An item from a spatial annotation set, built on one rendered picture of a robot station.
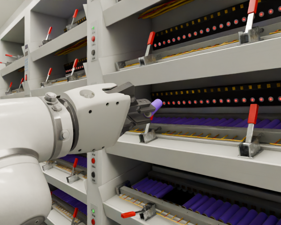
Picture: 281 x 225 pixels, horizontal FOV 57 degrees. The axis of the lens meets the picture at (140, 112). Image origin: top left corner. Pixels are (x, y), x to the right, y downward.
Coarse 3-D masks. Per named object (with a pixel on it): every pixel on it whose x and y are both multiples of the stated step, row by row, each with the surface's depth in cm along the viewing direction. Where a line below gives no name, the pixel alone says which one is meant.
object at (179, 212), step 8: (128, 192) 75; (136, 192) 74; (128, 200) 73; (136, 200) 72; (144, 200) 70; (152, 200) 68; (160, 200) 67; (160, 208) 66; (168, 208) 63; (176, 208) 62; (184, 208) 61; (176, 216) 61; (184, 216) 59; (192, 216) 57; (200, 216) 57; (200, 224) 56; (208, 224) 54; (216, 224) 53; (224, 224) 53
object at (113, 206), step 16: (128, 176) 83; (144, 176) 88; (192, 176) 73; (112, 192) 80; (192, 192) 72; (256, 192) 59; (112, 208) 73; (128, 208) 71; (128, 224) 69; (144, 224) 63; (160, 224) 61; (176, 224) 60
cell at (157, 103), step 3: (156, 99) 52; (159, 99) 52; (153, 102) 50; (156, 102) 50; (159, 102) 51; (153, 105) 49; (156, 105) 49; (159, 105) 50; (156, 108) 49; (156, 111) 49; (144, 114) 47; (147, 114) 47; (150, 114) 47; (147, 117) 47
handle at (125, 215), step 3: (144, 207) 64; (141, 210) 64; (144, 210) 64; (123, 213) 61; (126, 213) 61; (129, 213) 61; (132, 213) 61; (135, 213) 62; (138, 213) 63; (123, 216) 60; (126, 216) 60; (129, 216) 61; (132, 216) 61
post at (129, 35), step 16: (96, 0) 80; (96, 16) 80; (112, 32) 80; (128, 32) 84; (144, 32) 88; (112, 48) 80; (128, 48) 84; (144, 48) 88; (96, 64) 80; (96, 80) 80; (144, 96) 88; (112, 160) 80; (128, 160) 84; (112, 176) 80; (96, 192) 80; (112, 224) 80
